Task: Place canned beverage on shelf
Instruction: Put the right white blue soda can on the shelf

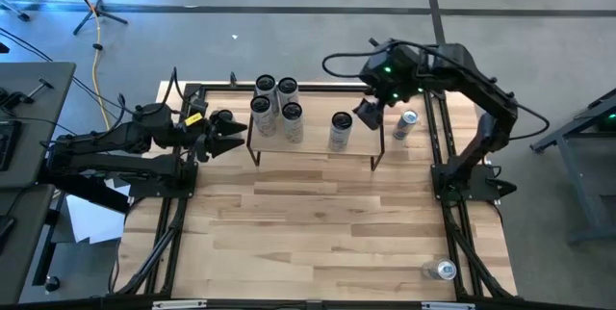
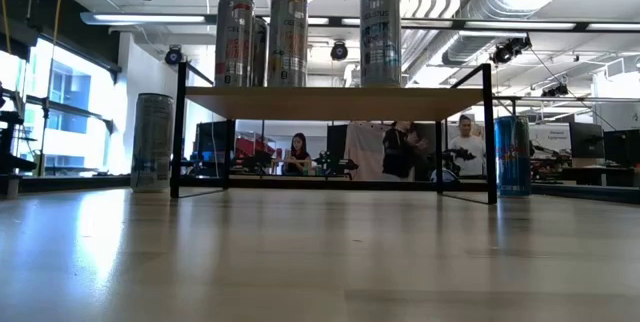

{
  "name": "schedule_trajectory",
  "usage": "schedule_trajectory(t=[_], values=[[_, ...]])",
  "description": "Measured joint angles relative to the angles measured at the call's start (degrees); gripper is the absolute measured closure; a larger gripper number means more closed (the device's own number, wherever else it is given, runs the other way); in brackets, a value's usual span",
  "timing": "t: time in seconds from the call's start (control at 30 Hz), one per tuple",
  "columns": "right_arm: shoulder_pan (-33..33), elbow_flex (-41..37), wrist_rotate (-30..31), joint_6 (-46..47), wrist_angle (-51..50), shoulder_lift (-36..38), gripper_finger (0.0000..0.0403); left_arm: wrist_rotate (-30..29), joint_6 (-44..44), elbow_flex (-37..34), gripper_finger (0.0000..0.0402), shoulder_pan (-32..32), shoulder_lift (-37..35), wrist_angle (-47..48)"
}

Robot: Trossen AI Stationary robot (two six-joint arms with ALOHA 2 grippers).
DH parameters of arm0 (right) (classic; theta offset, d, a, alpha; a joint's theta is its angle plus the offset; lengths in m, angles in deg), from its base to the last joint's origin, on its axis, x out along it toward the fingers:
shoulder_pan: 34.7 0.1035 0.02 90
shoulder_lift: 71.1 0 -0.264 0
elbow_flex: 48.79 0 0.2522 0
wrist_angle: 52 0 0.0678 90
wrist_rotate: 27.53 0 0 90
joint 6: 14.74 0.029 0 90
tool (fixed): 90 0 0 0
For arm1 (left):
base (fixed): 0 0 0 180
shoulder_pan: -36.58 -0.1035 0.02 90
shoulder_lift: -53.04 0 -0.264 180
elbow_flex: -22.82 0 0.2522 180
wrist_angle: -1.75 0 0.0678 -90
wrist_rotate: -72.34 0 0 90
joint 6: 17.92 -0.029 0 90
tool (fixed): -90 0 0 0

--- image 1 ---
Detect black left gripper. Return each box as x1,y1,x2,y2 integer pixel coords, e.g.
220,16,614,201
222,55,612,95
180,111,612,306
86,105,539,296
180,113,249,163

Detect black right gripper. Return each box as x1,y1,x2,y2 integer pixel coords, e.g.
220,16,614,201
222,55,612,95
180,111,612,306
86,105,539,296
353,42,415,132

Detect white beverage can black lid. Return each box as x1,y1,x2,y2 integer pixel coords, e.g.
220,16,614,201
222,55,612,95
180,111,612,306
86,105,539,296
281,101,305,145
254,73,279,104
213,108,236,127
249,94,278,138
328,111,354,153
277,76,300,109

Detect blue Red Bull can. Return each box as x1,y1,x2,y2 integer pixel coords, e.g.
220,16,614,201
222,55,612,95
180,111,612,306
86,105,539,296
393,109,420,142

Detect wooden shelf black metal legs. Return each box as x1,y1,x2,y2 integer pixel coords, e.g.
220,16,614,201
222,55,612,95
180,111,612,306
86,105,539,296
245,89,387,172

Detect silver blue beverage can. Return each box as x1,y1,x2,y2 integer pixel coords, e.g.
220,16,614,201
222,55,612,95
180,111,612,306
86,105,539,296
422,258,458,282

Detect black tripod stand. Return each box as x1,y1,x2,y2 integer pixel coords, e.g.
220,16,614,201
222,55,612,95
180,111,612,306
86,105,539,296
52,0,130,37

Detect dark grey desk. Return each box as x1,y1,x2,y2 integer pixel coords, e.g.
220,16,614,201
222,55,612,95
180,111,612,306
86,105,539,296
0,61,78,192
0,183,58,306

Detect black clamp tool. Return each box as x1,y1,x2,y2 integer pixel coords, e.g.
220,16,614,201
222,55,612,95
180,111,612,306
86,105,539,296
0,77,55,110

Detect grey metal cart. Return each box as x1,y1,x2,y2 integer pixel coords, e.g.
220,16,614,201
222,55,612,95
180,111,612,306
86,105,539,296
528,87,616,247

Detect black keyboard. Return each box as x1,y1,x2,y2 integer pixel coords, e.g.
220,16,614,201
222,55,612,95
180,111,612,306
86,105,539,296
0,120,21,172

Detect black round knob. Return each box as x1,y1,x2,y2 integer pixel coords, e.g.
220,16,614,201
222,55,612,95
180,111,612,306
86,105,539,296
42,274,63,295

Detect black aluminium table frame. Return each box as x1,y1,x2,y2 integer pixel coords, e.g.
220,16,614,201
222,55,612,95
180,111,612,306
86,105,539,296
108,81,519,301

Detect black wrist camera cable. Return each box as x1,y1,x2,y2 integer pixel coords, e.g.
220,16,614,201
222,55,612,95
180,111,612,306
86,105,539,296
321,38,400,80

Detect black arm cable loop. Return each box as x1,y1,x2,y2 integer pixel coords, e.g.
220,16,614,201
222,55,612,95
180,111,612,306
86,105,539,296
509,101,552,142
170,66,196,105

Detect yellow floor cable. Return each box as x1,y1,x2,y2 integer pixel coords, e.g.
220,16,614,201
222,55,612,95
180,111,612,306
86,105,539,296
90,0,113,128

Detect white metal bracket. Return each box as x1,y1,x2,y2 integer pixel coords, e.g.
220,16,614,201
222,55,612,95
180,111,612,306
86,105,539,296
151,299,209,310
421,301,477,310

